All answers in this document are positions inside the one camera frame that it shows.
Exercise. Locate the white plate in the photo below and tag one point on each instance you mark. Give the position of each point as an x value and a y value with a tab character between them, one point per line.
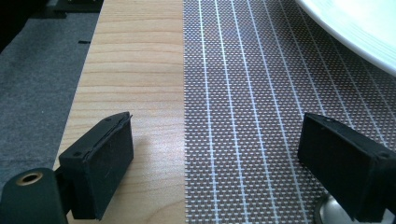
358	28

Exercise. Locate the brown woven placemat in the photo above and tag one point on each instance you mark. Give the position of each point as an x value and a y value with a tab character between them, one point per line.
267	118

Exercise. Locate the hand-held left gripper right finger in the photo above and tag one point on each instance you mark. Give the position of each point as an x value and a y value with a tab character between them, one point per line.
339	168

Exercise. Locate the silver metal utensil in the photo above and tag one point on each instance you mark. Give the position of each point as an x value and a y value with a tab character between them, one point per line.
331	210

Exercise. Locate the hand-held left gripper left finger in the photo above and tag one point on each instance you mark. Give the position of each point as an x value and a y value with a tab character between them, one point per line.
102	174

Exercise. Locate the black stand base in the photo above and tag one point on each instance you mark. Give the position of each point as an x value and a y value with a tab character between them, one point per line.
67	6

